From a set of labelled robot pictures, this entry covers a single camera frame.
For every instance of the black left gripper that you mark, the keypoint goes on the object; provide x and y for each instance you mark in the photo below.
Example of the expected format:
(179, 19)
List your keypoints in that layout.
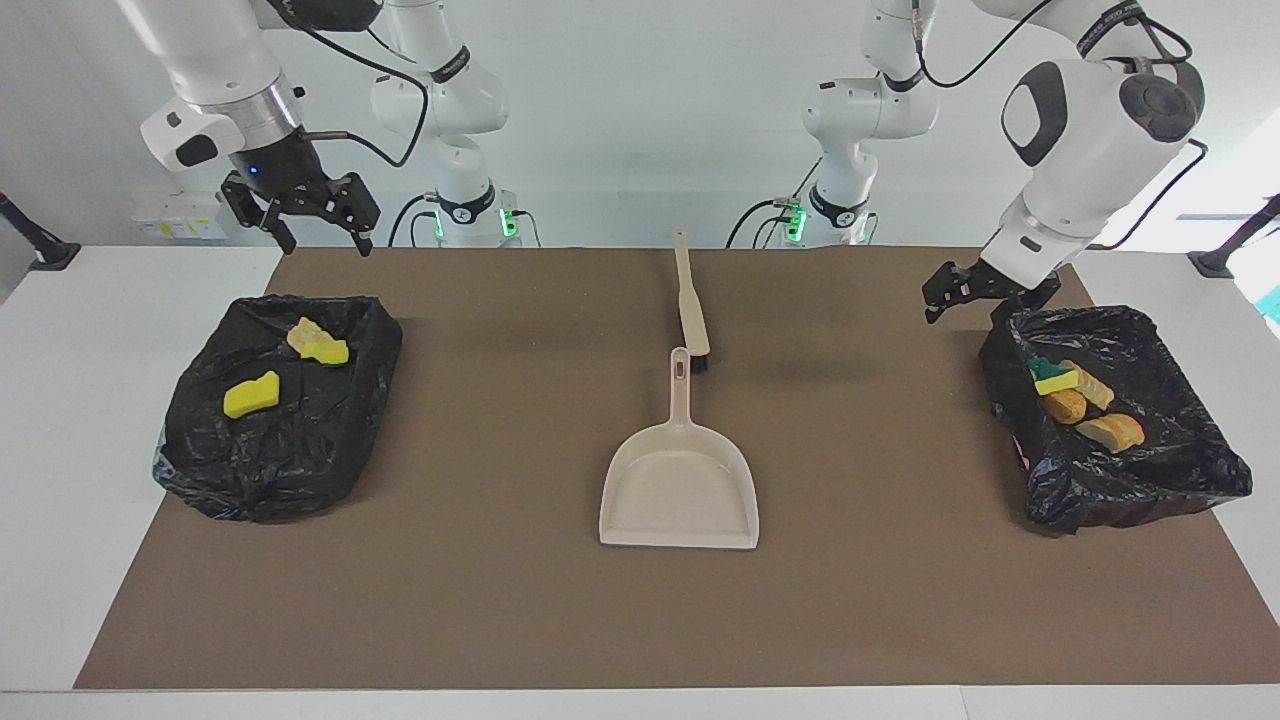
(1000, 282)

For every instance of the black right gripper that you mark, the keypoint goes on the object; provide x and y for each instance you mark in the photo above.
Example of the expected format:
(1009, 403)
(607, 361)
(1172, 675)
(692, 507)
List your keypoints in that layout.
(285, 175)

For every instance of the small yellow sponge piece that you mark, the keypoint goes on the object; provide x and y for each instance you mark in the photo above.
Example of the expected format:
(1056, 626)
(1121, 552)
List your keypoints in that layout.
(1053, 376)

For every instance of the tan cracker chunk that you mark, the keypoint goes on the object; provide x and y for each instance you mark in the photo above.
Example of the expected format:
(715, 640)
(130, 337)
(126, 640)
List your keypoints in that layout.
(303, 332)

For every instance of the pale grey sponge chunk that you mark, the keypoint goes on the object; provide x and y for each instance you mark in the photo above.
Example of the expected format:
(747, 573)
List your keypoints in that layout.
(1088, 385)

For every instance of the orange-brown bread roll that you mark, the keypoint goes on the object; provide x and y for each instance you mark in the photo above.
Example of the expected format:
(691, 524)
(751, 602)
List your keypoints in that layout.
(1066, 405)

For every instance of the tan bread chunk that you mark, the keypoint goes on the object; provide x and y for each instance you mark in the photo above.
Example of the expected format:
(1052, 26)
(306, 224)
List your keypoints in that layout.
(1112, 432)

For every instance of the notched yellow sponge piece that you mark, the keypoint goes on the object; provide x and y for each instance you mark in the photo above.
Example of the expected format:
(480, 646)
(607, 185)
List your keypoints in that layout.
(250, 396)

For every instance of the beige hand brush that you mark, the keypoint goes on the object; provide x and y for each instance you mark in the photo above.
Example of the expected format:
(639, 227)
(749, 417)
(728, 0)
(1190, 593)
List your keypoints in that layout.
(692, 320)

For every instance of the beige plastic dustpan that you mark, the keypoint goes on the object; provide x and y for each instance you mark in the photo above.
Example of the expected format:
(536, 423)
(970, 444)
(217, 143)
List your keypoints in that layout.
(680, 490)

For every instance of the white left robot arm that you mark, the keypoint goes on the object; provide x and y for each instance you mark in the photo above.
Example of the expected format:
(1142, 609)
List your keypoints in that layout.
(1080, 150)

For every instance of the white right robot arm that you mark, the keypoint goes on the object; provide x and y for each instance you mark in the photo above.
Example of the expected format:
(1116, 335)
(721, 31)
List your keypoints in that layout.
(215, 70)

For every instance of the bin with black bag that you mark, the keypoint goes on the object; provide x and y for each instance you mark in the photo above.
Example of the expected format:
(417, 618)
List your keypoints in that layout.
(1180, 460)
(300, 450)

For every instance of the open white cardboard box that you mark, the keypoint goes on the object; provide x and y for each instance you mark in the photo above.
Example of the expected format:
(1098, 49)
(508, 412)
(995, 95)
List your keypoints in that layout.
(195, 215)

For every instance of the small white box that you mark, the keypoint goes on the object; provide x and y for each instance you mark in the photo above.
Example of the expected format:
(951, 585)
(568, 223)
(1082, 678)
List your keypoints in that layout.
(148, 224)

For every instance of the black stand leg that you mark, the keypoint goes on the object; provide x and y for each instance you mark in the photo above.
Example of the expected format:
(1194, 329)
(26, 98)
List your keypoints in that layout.
(1225, 255)
(45, 250)

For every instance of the teal object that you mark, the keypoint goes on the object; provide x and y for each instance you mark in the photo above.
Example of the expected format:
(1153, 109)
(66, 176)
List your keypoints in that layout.
(1273, 305)

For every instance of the brown table mat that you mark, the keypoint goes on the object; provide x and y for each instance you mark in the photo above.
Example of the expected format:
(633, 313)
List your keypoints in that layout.
(600, 620)

